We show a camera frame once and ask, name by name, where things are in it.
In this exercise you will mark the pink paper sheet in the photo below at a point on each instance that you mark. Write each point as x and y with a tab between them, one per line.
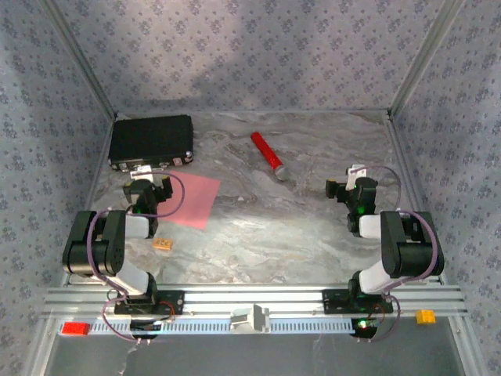
195	199

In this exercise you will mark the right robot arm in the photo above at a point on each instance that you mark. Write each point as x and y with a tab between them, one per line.
411	250

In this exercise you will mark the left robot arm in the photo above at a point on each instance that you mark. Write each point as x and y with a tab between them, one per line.
94	250

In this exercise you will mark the small wooden block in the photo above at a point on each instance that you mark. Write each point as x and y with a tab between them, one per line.
162	244

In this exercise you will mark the black hard case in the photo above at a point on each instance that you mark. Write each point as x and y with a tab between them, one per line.
150	137

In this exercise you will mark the red microphone silver head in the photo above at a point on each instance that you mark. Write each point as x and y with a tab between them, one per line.
268	152

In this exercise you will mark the small circuit board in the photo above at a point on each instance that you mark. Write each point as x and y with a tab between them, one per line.
145	328
366	327

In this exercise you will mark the yellow toy brick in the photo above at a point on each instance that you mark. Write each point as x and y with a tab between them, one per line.
425	317

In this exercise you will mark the red toy brick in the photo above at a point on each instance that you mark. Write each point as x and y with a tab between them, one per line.
76	328

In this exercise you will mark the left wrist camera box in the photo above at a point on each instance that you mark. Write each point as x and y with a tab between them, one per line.
141	170

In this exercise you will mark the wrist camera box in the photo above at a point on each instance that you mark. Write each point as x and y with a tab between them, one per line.
356	174
141	170

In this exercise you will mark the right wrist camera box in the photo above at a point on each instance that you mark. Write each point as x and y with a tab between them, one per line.
356	174

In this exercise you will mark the aluminium table side rail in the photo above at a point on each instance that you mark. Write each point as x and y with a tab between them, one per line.
93	188
401	152

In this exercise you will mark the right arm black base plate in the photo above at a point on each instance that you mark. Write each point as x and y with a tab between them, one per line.
332	301

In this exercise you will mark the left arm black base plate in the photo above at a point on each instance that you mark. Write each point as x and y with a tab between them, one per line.
176	301

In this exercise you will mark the aluminium mounting rail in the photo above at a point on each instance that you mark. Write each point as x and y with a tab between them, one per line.
274	297

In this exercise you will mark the grey metal bracket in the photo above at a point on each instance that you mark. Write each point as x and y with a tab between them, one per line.
250	319

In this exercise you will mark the aluminium frame post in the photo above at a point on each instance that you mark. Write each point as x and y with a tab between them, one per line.
424	55

